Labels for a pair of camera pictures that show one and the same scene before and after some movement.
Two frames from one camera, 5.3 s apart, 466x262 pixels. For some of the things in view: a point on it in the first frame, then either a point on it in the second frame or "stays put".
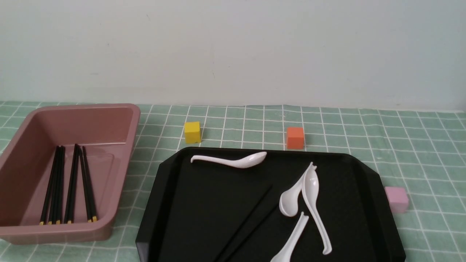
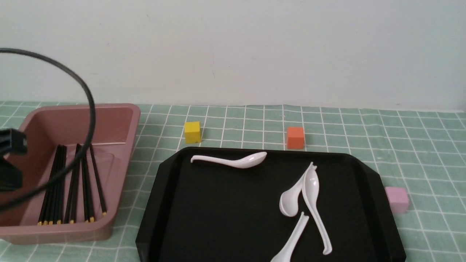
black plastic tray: [212, 211] stays put
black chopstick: [244, 222] to [98, 181]
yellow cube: [192, 133] stays put
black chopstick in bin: [94, 217] stays put
